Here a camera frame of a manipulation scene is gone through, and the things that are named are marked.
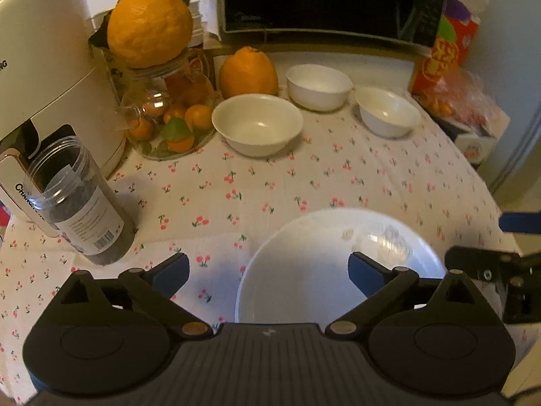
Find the black microwave oven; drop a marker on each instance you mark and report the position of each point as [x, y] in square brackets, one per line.
[329, 0]

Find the red carton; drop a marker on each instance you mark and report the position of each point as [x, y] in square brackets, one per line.
[448, 50]

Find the clear plastic jar dark contents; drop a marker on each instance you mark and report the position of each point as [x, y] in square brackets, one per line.
[97, 228]

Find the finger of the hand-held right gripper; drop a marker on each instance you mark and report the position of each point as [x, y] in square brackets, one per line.
[473, 259]
[522, 223]

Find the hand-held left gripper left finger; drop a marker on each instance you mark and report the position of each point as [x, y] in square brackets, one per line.
[171, 274]

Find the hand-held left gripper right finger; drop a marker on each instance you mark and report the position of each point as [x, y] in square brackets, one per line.
[363, 275]

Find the grey refrigerator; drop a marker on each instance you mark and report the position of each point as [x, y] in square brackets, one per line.
[524, 148]

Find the black and white cardboard box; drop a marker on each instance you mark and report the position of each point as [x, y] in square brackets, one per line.
[477, 152]

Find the cream white bowl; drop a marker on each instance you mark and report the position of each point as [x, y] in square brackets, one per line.
[257, 124]

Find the plastic bag of oranges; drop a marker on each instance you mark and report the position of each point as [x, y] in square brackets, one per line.
[465, 101]

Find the glass jar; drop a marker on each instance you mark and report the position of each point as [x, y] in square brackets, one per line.
[139, 89]

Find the large patterned plate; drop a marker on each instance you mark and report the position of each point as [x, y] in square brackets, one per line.
[304, 262]

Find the pile of small mandarins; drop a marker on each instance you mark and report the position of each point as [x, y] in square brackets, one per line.
[198, 117]

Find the white stacked cups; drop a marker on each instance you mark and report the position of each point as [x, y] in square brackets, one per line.
[197, 23]

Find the large orange with leaves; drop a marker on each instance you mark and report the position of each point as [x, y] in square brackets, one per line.
[148, 25]

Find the cherry print tablecloth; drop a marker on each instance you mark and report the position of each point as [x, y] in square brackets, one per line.
[296, 177]

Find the cream air fryer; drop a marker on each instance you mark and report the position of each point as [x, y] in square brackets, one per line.
[50, 59]

